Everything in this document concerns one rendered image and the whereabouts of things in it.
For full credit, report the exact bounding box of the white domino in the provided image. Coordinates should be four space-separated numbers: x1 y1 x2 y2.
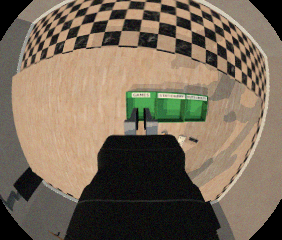
177 135 186 147

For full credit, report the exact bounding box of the green three-compartment bin rack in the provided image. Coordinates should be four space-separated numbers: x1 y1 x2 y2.
126 91 208 123

